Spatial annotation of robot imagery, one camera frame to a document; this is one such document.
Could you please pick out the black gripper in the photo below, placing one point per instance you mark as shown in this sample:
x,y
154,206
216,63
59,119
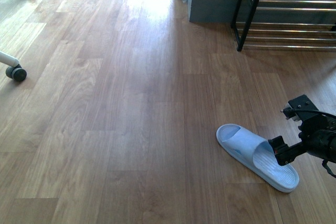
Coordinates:
x,y
317,133

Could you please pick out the light blue slipper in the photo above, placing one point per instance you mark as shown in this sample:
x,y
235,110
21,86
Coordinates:
x,y
256,153

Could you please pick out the black metal shoe rack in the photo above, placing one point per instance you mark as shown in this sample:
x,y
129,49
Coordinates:
x,y
285,24

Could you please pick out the white chair leg with caster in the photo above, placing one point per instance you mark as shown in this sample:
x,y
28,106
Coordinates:
x,y
14,69

